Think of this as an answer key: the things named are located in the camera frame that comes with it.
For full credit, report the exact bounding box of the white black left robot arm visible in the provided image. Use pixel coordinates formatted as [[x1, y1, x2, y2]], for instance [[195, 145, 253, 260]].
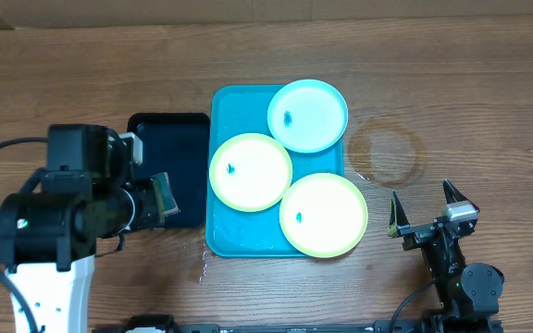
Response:
[[0, 125, 178, 332]]

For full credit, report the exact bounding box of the black plastic tray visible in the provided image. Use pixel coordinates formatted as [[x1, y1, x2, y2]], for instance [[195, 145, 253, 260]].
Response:
[[127, 113, 210, 228]]

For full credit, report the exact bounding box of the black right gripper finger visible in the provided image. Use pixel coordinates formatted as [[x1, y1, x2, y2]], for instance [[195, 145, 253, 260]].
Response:
[[442, 179, 467, 204], [387, 191, 409, 238]]

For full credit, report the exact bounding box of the light blue plate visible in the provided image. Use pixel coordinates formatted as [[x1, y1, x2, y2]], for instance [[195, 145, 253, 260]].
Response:
[[266, 80, 349, 154]]

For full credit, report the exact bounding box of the green scrubbing sponge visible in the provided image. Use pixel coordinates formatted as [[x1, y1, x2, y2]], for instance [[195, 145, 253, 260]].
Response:
[[152, 172, 180, 216]]

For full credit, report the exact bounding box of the yellow plate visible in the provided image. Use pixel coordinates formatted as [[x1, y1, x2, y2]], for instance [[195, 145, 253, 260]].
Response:
[[209, 133, 292, 213], [279, 173, 368, 258]]

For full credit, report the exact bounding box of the blue plastic tray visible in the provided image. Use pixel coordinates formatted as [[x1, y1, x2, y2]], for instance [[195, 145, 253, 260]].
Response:
[[205, 84, 344, 258]]

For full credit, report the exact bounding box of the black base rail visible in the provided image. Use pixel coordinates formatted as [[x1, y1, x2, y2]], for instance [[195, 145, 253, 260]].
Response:
[[92, 320, 504, 333]]

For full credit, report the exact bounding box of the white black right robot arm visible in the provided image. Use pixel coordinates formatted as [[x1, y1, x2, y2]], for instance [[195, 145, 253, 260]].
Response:
[[381, 179, 504, 332]]

